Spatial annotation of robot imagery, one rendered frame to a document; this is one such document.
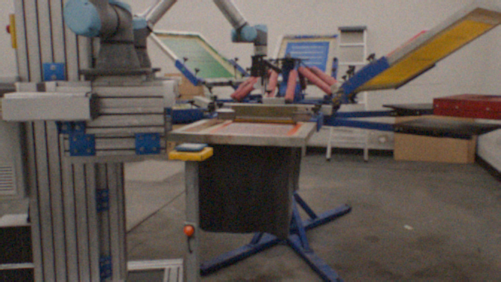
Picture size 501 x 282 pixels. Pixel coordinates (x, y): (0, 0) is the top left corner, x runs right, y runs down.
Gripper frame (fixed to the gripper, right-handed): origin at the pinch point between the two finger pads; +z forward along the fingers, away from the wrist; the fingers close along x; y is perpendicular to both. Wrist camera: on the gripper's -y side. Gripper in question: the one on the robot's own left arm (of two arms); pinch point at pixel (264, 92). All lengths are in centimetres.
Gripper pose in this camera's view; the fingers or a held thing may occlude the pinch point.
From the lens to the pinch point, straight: 245.2
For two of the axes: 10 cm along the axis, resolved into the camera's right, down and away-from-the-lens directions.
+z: 0.1, 9.9, 1.6
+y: -9.7, -0.3, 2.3
